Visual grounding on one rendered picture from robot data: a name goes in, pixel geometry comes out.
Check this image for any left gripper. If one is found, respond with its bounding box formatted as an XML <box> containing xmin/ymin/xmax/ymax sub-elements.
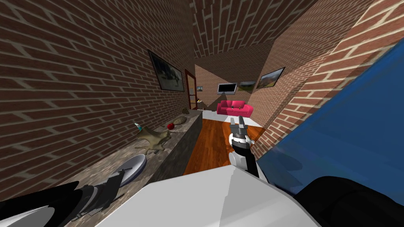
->
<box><xmin>91</xmin><ymin>169</ymin><xmax>132</xmax><ymax>216</ymax></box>

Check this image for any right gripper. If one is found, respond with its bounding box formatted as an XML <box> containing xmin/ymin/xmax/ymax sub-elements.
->
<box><xmin>229</xmin><ymin>115</ymin><xmax>249</xmax><ymax>136</ymax></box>

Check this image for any pink sofa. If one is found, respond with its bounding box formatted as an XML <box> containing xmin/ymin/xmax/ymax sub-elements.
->
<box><xmin>216</xmin><ymin>100</ymin><xmax>254</xmax><ymax>117</ymax></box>

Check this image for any white rug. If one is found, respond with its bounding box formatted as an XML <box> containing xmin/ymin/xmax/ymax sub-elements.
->
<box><xmin>202</xmin><ymin>110</ymin><xmax>263</xmax><ymax>128</ymax></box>

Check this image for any green landscape picture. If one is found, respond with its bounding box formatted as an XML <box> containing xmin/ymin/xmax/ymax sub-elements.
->
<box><xmin>238</xmin><ymin>80</ymin><xmax>256</xmax><ymax>92</ymax></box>

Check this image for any white round plate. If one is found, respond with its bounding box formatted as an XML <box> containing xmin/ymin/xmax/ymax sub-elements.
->
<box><xmin>118</xmin><ymin>154</ymin><xmax>148</xmax><ymax>188</ymax></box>

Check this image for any mountain landscape framed picture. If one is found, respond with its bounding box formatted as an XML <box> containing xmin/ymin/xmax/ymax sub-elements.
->
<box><xmin>256</xmin><ymin>67</ymin><xmax>286</xmax><ymax>89</ymax></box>

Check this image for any red framed glass door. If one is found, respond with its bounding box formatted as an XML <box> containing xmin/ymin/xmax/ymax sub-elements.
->
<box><xmin>184</xmin><ymin>69</ymin><xmax>198</xmax><ymax>111</ymax></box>

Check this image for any olive crumpled cloth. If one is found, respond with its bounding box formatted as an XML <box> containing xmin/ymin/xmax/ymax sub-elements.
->
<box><xmin>136</xmin><ymin>126</ymin><xmax>173</xmax><ymax>155</ymax></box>

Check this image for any large dark framed picture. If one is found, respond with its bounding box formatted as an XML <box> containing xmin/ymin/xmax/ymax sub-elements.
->
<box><xmin>148</xmin><ymin>50</ymin><xmax>185</xmax><ymax>93</ymax></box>

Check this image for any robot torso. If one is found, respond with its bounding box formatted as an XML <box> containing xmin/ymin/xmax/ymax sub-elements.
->
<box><xmin>94</xmin><ymin>165</ymin><xmax>320</xmax><ymax>227</ymax></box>

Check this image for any large blue panel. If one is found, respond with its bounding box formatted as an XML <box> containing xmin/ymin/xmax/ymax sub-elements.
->
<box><xmin>255</xmin><ymin>40</ymin><xmax>404</xmax><ymax>197</ymax></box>

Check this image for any wall television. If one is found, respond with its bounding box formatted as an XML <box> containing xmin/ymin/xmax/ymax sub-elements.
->
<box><xmin>217</xmin><ymin>82</ymin><xmax>238</xmax><ymax>95</ymax></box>

